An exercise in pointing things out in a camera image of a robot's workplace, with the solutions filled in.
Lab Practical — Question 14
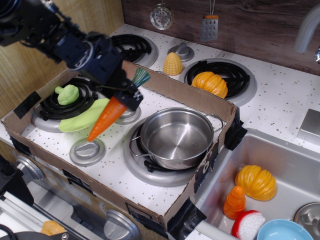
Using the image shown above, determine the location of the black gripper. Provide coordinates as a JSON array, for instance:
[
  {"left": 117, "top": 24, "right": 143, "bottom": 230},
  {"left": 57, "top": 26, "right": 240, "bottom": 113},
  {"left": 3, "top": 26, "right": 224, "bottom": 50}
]
[{"left": 67, "top": 31, "right": 143, "bottom": 112}]

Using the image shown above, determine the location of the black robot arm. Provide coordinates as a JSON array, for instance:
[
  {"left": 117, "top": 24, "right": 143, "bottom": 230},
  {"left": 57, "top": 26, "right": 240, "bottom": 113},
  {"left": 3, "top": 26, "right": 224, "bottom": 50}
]
[{"left": 0, "top": 0, "right": 143, "bottom": 111}]

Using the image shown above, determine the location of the light green plastic plate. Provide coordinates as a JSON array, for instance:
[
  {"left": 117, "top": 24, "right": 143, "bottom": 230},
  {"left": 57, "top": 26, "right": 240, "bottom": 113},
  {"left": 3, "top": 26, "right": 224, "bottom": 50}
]
[{"left": 58, "top": 98, "right": 110, "bottom": 133}]

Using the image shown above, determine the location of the small orange toy carrot piece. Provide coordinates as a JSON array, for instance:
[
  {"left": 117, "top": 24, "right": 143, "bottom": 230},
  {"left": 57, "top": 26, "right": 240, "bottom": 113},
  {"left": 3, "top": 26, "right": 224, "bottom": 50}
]
[{"left": 222, "top": 185, "right": 246, "bottom": 220}]

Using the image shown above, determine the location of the brown cardboard fence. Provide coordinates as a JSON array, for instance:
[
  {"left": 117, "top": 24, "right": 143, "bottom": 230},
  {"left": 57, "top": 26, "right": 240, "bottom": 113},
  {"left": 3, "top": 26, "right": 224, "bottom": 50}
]
[{"left": 2, "top": 70, "right": 239, "bottom": 228}]

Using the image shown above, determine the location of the middle silver stove knob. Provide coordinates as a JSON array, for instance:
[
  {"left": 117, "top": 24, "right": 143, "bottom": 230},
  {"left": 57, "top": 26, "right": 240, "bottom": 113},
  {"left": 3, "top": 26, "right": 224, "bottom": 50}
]
[{"left": 115, "top": 107, "right": 142, "bottom": 125}]

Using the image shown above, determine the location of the silver stove knob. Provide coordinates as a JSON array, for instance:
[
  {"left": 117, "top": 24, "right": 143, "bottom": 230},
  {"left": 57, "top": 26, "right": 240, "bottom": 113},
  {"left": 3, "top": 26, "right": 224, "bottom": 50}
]
[
  {"left": 167, "top": 42, "right": 195, "bottom": 63},
  {"left": 115, "top": 107, "right": 142, "bottom": 125},
  {"left": 69, "top": 138, "right": 106, "bottom": 167}
]

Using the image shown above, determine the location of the back left black burner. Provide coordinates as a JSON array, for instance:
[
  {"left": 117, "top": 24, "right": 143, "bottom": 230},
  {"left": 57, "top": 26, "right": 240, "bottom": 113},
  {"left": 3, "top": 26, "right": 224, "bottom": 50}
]
[{"left": 111, "top": 34, "right": 159, "bottom": 68}]

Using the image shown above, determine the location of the black burner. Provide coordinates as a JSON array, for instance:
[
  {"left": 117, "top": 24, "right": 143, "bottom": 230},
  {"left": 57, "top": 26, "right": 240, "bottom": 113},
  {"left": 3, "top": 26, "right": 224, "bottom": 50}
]
[
  {"left": 123, "top": 119, "right": 198, "bottom": 188},
  {"left": 32, "top": 76, "right": 101, "bottom": 133},
  {"left": 111, "top": 34, "right": 159, "bottom": 68},
  {"left": 178, "top": 58, "right": 257, "bottom": 107}
]

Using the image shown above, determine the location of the yellow toy corn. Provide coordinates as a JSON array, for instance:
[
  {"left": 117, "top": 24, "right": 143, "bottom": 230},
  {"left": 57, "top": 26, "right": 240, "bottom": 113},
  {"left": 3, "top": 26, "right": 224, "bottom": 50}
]
[{"left": 162, "top": 52, "right": 183, "bottom": 76}]

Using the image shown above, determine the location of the green toy broccoli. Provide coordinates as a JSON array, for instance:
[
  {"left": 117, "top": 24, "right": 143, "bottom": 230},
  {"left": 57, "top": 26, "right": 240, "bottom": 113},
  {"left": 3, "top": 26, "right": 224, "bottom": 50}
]
[{"left": 54, "top": 84, "right": 80, "bottom": 106}]

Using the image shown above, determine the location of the stainless steel pot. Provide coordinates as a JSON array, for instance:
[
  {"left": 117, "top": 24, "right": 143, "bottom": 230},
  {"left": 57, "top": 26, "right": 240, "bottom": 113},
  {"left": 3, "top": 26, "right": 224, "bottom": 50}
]
[{"left": 130, "top": 107, "right": 224, "bottom": 171}]

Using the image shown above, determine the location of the back silver stove knob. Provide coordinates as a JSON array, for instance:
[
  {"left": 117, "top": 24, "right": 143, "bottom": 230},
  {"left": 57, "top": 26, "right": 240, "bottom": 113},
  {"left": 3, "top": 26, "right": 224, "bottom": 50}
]
[{"left": 167, "top": 42, "right": 195, "bottom": 63}]

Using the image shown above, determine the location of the front right black burner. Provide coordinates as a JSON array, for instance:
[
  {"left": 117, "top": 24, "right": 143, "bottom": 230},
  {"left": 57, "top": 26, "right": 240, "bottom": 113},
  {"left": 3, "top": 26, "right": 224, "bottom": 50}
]
[{"left": 123, "top": 119, "right": 198, "bottom": 188}]

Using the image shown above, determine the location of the front silver stove knob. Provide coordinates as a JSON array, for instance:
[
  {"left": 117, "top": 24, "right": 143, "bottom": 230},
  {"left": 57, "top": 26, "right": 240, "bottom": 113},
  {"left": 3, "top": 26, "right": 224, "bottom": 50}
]
[{"left": 69, "top": 138, "right": 106, "bottom": 167}]

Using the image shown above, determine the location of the front left black burner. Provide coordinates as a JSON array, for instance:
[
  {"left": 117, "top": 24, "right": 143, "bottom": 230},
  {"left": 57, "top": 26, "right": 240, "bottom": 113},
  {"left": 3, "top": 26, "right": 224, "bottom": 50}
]
[{"left": 32, "top": 76, "right": 101, "bottom": 133}]

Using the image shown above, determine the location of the hanging silver strainer spoon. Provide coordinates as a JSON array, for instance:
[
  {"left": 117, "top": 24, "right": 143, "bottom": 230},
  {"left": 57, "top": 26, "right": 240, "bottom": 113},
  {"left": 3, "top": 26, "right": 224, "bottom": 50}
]
[{"left": 149, "top": 0, "right": 175, "bottom": 31}]

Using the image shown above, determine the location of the orange toy pumpkin on stove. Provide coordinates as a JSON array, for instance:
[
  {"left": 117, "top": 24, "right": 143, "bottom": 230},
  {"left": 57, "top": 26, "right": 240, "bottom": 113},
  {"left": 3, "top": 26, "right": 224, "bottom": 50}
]
[{"left": 191, "top": 71, "right": 228, "bottom": 99}]

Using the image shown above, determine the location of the hanging silver spatula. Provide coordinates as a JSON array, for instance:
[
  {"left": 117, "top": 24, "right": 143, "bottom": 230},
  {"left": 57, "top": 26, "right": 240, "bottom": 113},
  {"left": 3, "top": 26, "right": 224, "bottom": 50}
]
[{"left": 200, "top": 0, "right": 219, "bottom": 42}]

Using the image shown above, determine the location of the back right black burner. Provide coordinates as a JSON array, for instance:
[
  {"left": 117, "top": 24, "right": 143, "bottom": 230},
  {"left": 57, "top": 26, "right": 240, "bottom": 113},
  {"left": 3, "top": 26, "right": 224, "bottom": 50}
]
[{"left": 178, "top": 58, "right": 257, "bottom": 107}]

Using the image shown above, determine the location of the left silver oven knob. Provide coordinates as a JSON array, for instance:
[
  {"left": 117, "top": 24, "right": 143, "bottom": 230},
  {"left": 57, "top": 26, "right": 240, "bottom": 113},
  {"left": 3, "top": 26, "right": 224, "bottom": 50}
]
[{"left": 16, "top": 155, "right": 45, "bottom": 184}]

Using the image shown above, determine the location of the silver oven knob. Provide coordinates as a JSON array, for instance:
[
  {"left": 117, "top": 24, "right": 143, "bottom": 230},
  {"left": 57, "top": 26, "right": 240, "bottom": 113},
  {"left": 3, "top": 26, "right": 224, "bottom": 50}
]
[
  {"left": 103, "top": 209, "right": 141, "bottom": 240},
  {"left": 16, "top": 155, "right": 45, "bottom": 184}
]

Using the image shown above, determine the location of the silver oven front knob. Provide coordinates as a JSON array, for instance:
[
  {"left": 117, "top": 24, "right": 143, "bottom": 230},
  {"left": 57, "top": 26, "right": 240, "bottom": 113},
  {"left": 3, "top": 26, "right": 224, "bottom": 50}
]
[{"left": 103, "top": 209, "right": 141, "bottom": 240}]

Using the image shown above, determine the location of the orange chip object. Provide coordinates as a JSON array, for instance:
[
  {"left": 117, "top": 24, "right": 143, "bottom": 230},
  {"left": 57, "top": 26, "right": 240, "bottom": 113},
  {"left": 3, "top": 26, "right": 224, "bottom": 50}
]
[{"left": 40, "top": 220, "right": 66, "bottom": 236}]

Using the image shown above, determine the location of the orange toy pumpkin in sink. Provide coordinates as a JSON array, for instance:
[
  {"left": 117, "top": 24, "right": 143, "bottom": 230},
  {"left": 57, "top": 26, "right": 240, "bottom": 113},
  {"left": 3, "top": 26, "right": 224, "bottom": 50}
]
[{"left": 234, "top": 165, "right": 277, "bottom": 201}]

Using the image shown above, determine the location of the red and white toy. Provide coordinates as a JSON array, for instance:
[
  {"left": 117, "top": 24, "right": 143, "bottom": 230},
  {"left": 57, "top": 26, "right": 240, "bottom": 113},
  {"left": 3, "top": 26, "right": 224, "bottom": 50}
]
[{"left": 230, "top": 210, "right": 266, "bottom": 240}]

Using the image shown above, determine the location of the silver sink basin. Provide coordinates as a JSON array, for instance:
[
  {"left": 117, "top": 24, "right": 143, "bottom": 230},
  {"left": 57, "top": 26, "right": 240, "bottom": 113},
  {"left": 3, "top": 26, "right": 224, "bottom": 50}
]
[{"left": 192, "top": 129, "right": 320, "bottom": 240}]

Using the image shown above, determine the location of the silver faucet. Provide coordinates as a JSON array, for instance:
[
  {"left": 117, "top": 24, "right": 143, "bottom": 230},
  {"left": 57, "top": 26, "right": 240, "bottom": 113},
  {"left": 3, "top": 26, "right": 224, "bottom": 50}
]
[{"left": 293, "top": 4, "right": 320, "bottom": 53}]

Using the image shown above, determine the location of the light blue bowl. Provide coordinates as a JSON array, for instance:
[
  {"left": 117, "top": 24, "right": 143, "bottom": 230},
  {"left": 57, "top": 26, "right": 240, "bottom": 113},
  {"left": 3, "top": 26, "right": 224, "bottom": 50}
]
[{"left": 256, "top": 219, "right": 313, "bottom": 240}]

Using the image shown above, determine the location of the silver sink drain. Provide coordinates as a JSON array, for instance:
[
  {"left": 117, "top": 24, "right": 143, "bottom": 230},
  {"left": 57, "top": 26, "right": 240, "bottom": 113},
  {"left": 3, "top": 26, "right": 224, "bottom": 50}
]
[{"left": 293, "top": 202, "right": 320, "bottom": 240}]

